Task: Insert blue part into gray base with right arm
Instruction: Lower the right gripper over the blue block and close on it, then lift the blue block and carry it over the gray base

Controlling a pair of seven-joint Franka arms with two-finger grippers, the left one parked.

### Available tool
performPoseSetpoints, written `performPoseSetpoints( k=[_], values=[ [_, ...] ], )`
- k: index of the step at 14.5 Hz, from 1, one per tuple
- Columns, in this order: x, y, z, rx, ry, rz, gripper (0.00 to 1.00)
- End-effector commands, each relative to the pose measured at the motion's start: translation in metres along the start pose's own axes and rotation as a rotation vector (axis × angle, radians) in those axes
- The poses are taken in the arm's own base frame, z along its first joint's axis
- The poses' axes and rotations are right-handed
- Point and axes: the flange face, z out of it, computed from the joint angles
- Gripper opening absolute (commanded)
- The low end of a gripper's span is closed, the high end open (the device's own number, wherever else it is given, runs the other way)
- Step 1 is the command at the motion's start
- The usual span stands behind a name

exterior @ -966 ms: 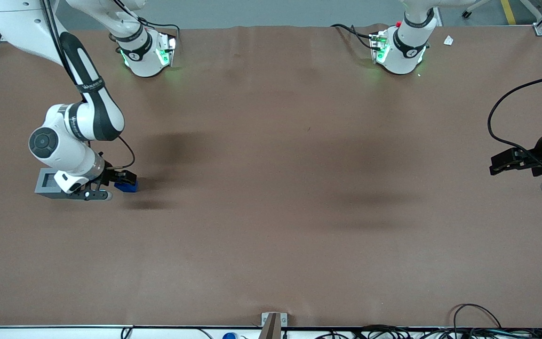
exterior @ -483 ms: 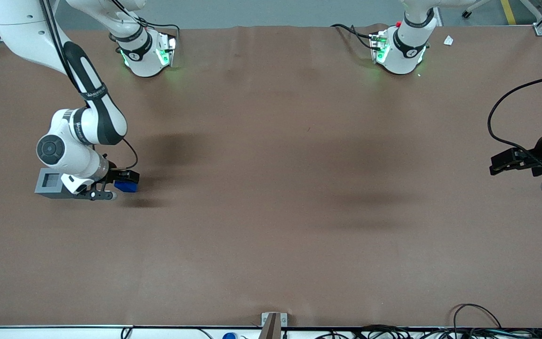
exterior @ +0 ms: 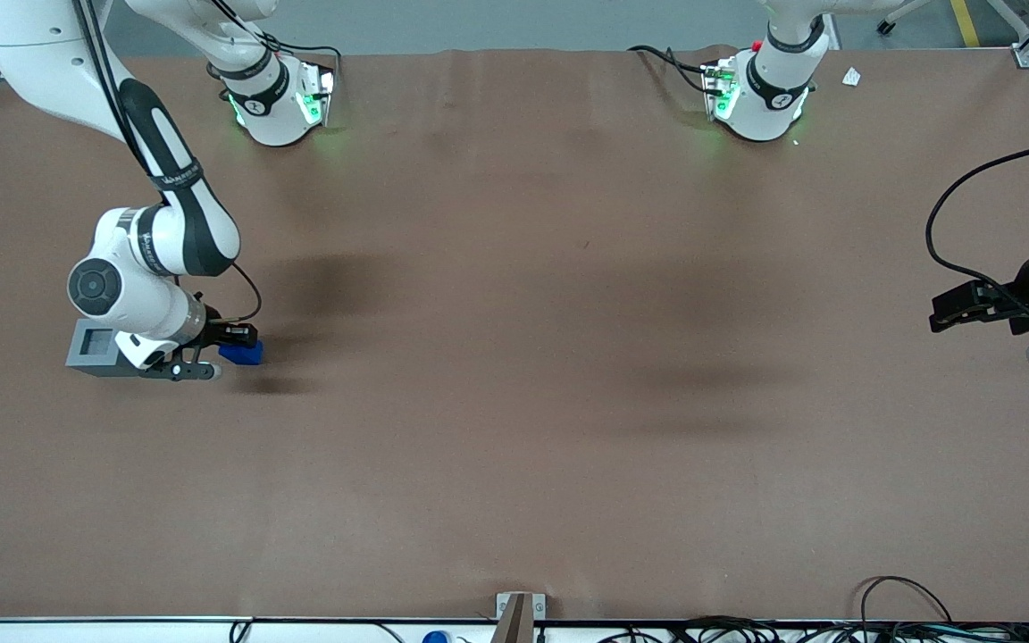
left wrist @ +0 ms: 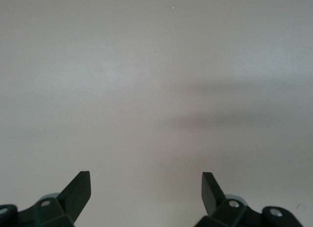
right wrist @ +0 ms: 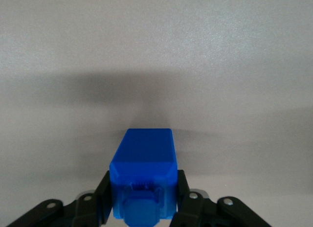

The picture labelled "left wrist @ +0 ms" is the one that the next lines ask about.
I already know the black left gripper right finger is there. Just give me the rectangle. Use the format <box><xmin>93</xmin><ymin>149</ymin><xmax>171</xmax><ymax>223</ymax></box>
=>
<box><xmin>194</xmin><ymin>172</ymin><xmax>304</xmax><ymax>227</ymax></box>

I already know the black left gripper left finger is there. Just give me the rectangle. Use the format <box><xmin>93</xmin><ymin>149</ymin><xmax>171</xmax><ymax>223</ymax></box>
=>
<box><xmin>0</xmin><ymin>171</ymin><xmax>92</xmax><ymax>227</ymax></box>

